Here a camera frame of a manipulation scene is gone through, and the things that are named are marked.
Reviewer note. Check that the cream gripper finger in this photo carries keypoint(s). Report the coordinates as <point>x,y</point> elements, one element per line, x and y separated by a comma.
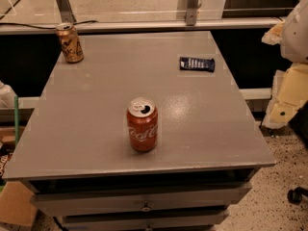
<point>289,94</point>
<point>274,34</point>

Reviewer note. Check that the red coke can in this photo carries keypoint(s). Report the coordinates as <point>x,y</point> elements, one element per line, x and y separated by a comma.
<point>142,122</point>

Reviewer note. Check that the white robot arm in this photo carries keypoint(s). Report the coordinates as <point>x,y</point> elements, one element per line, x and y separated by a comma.
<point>294,43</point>

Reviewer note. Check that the orange soda can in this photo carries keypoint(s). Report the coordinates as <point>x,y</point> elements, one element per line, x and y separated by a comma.
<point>70,43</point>

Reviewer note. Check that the dark blue snack bar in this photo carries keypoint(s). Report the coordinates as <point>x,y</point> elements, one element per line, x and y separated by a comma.
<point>197,64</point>

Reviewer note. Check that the black chair caster wheel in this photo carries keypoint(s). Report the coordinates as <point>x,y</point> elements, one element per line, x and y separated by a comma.
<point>295,196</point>

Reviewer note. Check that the lower grey drawer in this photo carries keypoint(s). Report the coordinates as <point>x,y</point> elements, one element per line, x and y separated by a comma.
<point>146,221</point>

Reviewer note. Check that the grey drawer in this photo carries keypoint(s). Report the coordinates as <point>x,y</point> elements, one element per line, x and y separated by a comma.
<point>146,200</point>
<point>146,221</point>

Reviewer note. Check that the grey drawer cabinet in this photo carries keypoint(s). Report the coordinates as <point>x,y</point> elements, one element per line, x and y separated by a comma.
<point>77,138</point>

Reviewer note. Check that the upper grey drawer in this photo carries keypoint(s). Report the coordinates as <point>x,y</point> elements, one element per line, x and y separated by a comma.
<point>146,200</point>

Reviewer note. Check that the green pole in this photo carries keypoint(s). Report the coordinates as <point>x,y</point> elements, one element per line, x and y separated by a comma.
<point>16,119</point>

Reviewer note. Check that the white plastic bag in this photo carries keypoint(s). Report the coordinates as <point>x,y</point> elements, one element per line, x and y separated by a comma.
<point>7,96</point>

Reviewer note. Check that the cardboard box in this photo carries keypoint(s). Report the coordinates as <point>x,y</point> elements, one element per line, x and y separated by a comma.
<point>15,206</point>

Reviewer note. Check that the right metal frame post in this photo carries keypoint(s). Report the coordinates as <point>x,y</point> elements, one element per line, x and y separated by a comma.
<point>191,12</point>

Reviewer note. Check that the metal frame post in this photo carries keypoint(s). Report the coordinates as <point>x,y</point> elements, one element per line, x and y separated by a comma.
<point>191,12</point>
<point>66,11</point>

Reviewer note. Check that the left metal frame post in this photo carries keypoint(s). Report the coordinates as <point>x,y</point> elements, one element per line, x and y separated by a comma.
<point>66,11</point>

